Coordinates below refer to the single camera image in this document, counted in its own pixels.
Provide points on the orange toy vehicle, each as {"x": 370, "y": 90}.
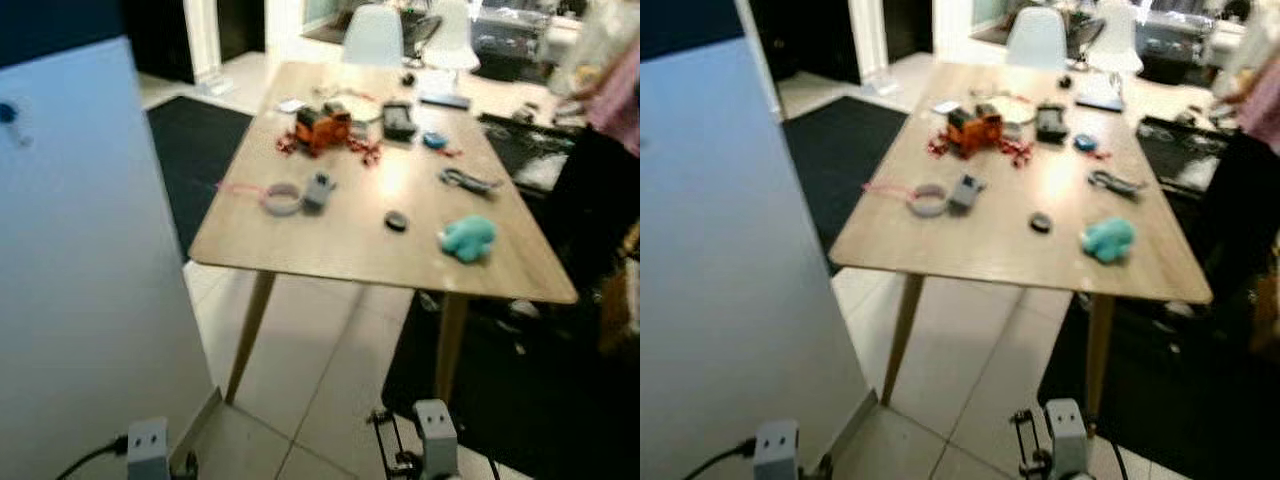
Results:
{"x": 325, "y": 127}
{"x": 973, "y": 129}

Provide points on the white card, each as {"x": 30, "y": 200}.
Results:
{"x": 945, "y": 106}
{"x": 290, "y": 105}

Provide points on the grey metal tool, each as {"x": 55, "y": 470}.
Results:
{"x": 466, "y": 180}
{"x": 1114, "y": 182}

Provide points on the teal plush toy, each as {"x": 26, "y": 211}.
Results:
{"x": 468, "y": 238}
{"x": 1108, "y": 240}

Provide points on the black box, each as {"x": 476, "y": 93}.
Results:
{"x": 399, "y": 121}
{"x": 1052, "y": 123}

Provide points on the black glossy side table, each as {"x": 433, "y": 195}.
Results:
{"x": 520, "y": 150}
{"x": 1170, "y": 152}

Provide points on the black round puck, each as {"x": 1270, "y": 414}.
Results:
{"x": 1041, "y": 222}
{"x": 396, "y": 221}

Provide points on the blue round disc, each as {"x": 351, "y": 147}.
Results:
{"x": 1085, "y": 142}
{"x": 435, "y": 140}

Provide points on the large black floor rug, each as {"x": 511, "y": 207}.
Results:
{"x": 540, "y": 400}
{"x": 1190, "y": 400}

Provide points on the small grey device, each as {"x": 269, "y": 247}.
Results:
{"x": 318, "y": 193}
{"x": 965, "y": 194}

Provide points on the flat grey tablet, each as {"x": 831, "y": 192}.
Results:
{"x": 445, "y": 100}
{"x": 1099, "y": 102}

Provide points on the person in pink top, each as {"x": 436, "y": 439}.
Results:
{"x": 1245, "y": 210}
{"x": 600, "y": 210}

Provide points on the wooden dining table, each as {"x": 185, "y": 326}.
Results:
{"x": 350, "y": 235}
{"x": 995, "y": 240}

